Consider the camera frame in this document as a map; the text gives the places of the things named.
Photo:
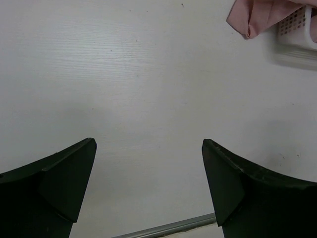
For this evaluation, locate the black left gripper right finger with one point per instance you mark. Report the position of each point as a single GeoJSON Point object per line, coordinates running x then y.
{"type": "Point", "coordinates": [251, 201]}

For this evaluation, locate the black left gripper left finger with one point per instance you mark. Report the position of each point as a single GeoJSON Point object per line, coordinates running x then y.
{"type": "Point", "coordinates": [43, 199]}

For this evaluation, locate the pink trousers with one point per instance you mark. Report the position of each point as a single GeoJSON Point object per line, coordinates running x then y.
{"type": "Point", "coordinates": [252, 17]}

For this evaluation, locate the white plastic basket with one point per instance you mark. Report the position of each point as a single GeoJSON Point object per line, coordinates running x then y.
{"type": "Point", "coordinates": [297, 39]}

